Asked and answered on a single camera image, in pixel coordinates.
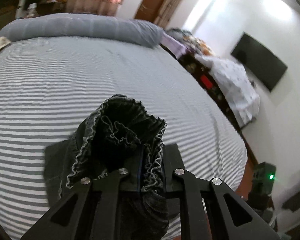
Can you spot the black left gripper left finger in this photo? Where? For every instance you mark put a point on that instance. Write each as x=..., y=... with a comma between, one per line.
x=124, y=171

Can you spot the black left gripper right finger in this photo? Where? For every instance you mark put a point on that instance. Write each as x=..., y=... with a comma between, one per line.
x=172, y=160

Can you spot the black denim pants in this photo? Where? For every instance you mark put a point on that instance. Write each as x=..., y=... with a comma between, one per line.
x=75, y=174

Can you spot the black box with green light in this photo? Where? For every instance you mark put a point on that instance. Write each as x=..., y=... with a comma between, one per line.
x=263, y=181

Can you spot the white dotted cloth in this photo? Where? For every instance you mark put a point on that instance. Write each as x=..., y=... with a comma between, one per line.
x=233, y=82

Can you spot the pile of colourful clothes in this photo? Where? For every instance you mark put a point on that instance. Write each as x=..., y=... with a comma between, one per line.
x=180, y=42

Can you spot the grey white striped bed sheet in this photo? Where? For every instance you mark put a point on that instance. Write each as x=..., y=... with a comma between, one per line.
x=48, y=86

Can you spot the grey rolled duvet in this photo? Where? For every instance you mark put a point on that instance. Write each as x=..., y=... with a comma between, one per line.
x=133, y=31

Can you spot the door side curtain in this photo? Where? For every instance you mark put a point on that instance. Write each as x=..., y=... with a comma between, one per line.
x=165, y=12

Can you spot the brown wooden door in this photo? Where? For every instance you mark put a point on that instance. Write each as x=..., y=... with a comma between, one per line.
x=148, y=10

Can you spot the black wall television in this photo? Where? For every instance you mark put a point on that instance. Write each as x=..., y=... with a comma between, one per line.
x=266, y=66

